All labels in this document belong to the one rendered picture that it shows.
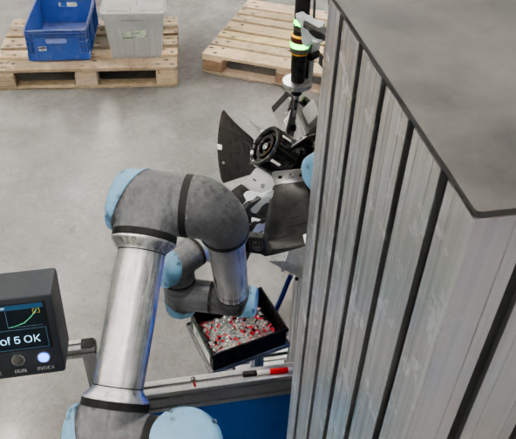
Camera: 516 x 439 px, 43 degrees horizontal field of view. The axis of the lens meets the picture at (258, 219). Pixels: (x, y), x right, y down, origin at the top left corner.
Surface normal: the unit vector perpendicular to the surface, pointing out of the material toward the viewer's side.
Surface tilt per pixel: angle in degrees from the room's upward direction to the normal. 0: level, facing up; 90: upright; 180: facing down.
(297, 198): 6
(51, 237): 0
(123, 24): 95
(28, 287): 15
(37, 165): 0
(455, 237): 90
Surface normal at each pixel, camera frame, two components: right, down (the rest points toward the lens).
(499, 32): 0.03, -0.76
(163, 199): -0.07, -0.15
